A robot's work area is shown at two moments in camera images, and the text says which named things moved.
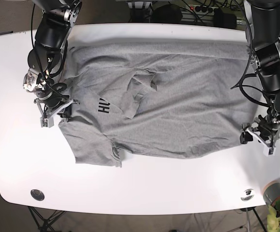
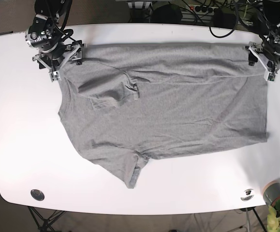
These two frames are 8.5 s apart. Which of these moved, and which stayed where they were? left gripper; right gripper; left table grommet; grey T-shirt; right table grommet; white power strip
Moved: left gripper; right gripper
Stayed: white power strip; grey T-shirt; right table grommet; left table grommet
